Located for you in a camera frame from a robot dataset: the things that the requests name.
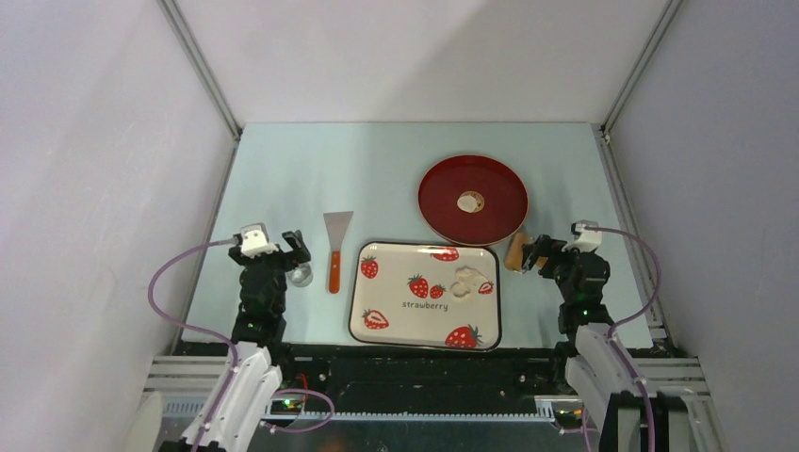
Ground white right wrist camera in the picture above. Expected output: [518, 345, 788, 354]
[562, 220, 603, 252]

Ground white dough piece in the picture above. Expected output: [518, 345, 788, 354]
[449, 266, 495, 301]

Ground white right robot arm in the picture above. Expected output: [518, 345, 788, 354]
[506, 233, 663, 451]

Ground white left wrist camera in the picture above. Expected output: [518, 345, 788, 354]
[238, 223, 279, 258]

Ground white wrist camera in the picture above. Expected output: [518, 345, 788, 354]
[562, 220, 603, 252]
[238, 223, 279, 258]

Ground round steel dough cutter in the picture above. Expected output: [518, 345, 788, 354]
[286, 263, 314, 288]

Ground grey slotted cable duct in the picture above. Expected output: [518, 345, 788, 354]
[162, 397, 555, 423]

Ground round dark red tray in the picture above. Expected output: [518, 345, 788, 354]
[417, 154, 530, 247]

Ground wooden dough roller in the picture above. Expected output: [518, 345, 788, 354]
[503, 232, 548, 274]

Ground white strawberry print tray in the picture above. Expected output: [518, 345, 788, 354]
[349, 242, 502, 351]

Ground aluminium frame rail front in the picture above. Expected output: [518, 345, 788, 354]
[142, 356, 728, 451]

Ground right aluminium corner post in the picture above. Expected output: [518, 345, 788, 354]
[600, 0, 684, 136]

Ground aluminium corner post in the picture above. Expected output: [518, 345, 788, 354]
[600, 0, 684, 136]
[156, 0, 243, 141]

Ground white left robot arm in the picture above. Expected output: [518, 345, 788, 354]
[159, 224, 311, 451]

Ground left aluminium corner post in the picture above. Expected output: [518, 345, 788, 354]
[156, 0, 243, 141]

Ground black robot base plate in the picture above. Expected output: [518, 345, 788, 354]
[282, 344, 575, 414]

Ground steel scraper orange handle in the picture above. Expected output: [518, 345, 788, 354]
[323, 211, 353, 294]

